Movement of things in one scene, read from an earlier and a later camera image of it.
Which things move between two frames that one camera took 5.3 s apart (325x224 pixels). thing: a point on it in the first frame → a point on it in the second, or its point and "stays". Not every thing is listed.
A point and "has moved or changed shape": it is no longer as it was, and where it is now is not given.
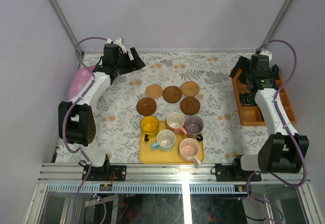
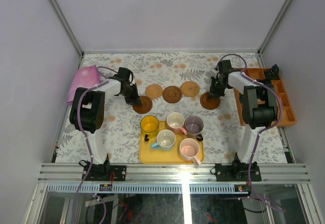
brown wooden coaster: (146, 106) has moved or changed shape
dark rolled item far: (274, 70) stays
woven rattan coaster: (154, 91) stays
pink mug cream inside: (175, 121) stays
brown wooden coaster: (190, 105) → (210, 103)
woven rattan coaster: (189, 89) stays
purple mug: (194, 125) stays
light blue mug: (165, 139) stays
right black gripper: (243, 63) → (213, 92)
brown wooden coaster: (172, 94) stays
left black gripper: (129, 60) → (132, 95)
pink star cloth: (80, 81) stays
